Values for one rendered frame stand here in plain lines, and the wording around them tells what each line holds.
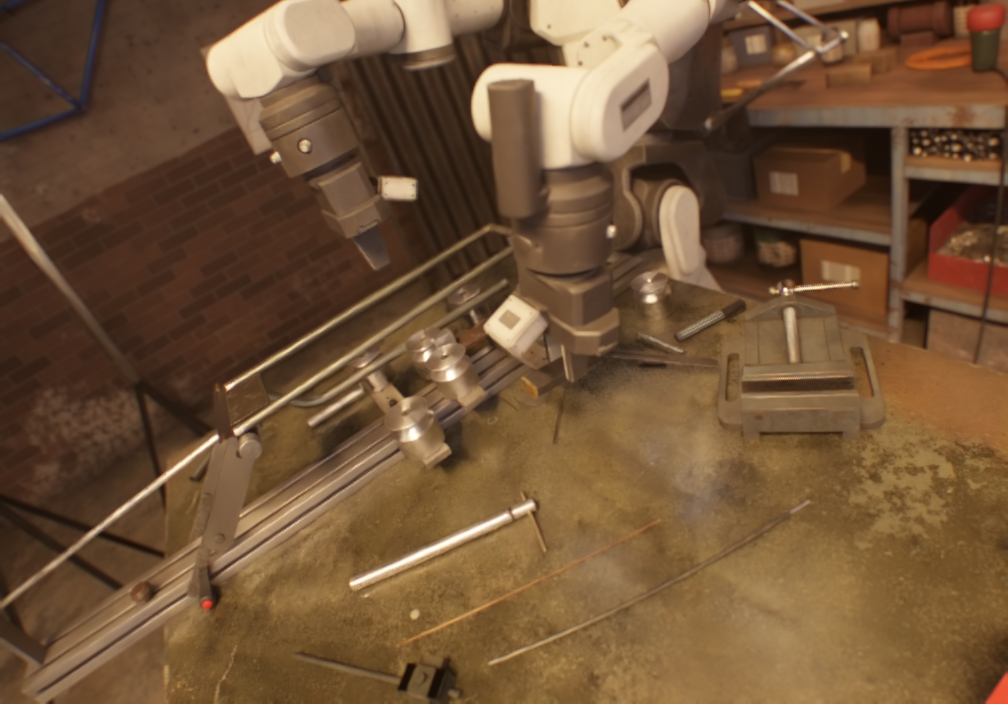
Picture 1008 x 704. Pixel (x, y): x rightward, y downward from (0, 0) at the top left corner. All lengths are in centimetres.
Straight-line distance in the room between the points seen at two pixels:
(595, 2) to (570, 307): 50
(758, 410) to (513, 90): 34
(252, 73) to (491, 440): 46
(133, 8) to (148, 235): 113
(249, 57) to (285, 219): 271
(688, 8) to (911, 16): 173
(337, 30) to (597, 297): 38
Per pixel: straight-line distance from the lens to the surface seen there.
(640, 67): 41
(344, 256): 337
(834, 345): 62
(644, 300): 70
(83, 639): 75
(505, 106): 37
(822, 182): 185
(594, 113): 37
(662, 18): 51
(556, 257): 42
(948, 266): 180
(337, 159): 59
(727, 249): 230
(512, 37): 98
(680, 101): 81
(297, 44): 56
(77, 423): 361
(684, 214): 85
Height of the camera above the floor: 127
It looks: 28 degrees down
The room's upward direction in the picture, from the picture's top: 22 degrees counter-clockwise
